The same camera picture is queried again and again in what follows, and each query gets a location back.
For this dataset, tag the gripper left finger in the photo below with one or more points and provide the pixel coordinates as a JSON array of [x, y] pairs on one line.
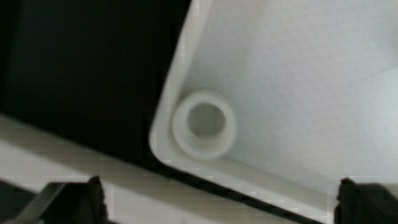
[[68, 204]]

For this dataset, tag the white desk top tray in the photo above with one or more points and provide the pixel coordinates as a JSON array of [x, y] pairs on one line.
[[277, 113]]

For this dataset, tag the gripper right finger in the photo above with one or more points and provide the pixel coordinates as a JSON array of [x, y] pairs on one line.
[[366, 204]]

